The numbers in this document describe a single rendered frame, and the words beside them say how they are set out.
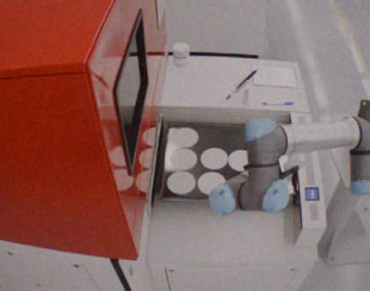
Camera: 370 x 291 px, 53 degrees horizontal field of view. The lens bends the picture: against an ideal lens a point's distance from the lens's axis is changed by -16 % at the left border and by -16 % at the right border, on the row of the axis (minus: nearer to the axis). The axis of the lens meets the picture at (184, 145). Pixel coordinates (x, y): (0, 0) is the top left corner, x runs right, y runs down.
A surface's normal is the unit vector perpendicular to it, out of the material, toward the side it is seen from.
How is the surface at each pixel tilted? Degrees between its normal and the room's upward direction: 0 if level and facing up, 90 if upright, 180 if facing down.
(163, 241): 0
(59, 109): 90
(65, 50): 0
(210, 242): 0
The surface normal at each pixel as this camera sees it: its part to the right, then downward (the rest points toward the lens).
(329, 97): -0.03, -0.66
